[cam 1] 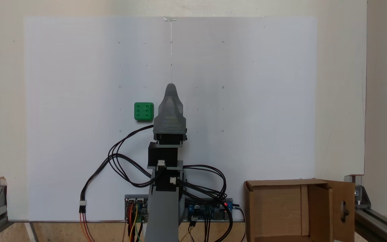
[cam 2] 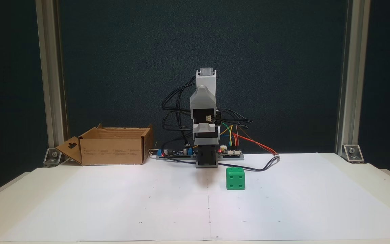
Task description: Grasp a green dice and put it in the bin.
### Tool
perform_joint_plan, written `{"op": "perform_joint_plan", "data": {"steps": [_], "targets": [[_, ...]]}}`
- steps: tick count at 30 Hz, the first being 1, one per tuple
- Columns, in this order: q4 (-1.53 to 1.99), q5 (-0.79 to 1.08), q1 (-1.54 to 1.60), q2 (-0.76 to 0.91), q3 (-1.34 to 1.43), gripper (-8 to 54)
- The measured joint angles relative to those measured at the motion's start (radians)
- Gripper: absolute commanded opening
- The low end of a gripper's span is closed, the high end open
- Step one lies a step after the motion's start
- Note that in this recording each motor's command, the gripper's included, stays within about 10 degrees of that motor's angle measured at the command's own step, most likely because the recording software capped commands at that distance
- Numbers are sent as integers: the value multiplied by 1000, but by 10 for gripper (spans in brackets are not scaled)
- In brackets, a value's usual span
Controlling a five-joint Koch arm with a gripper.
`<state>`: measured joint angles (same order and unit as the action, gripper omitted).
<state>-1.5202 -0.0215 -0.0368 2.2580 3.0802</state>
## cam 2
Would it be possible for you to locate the thin black table cable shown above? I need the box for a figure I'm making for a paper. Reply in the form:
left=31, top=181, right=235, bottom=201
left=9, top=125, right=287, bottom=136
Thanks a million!
left=159, top=157, right=197, bottom=165

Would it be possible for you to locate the coloured jumper wire bundle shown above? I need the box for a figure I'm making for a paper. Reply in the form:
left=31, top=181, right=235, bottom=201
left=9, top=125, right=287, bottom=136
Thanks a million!
left=220, top=124, right=241, bottom=148

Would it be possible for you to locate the green die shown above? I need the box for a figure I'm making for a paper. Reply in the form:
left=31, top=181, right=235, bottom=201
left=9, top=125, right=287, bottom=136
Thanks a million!
left=225, top=167, right=245, bottom=190

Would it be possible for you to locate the aluminium frame post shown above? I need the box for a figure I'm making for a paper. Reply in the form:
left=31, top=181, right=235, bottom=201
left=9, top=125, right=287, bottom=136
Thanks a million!
left=335, top=0, right=371, bottom=155
left=35, top=0, right=69, bottom=149

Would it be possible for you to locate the open cardboard box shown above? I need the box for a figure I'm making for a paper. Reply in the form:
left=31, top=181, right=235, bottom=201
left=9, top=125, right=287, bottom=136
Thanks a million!
left=56, top=123, right=154, bottom=166

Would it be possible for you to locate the black cable with white connector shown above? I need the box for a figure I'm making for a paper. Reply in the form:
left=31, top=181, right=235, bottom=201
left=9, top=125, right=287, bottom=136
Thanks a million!
left=217, top=155, right=281, bottom=172

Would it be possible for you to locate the black arm base cable bundle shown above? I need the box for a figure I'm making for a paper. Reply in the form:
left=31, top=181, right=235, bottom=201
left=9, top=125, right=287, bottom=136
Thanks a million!
left=161, top=76, right=197, bottom=150

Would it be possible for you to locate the red and orange wire pair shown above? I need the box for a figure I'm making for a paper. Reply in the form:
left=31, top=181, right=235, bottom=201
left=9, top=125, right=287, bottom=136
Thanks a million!
left=235, top=126, right=279, bottom=156

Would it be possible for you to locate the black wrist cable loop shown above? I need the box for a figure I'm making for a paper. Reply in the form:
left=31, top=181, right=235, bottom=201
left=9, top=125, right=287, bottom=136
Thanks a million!
left=216, top=108, right=254, bottom=131

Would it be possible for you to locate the metal corner bracket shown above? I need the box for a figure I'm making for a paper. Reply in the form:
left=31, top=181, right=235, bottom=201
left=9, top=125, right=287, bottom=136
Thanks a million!
left=342, top=144, right=365, bottom=164
left=43, top=147, right=63, bottom=167

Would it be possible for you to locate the blue circuit board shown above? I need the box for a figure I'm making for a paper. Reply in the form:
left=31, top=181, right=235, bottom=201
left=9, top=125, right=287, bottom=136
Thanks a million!
left=157, top=145, right=196, bottom=158

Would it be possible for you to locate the small circuit board with wires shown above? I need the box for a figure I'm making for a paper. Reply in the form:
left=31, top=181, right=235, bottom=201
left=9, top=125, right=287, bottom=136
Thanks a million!
left=219, top=145, right=244, bottom=157

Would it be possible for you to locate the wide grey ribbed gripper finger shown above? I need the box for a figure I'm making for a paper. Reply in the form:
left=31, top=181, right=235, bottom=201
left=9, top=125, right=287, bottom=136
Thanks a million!
left=191, top=86, right=218, bottom=108

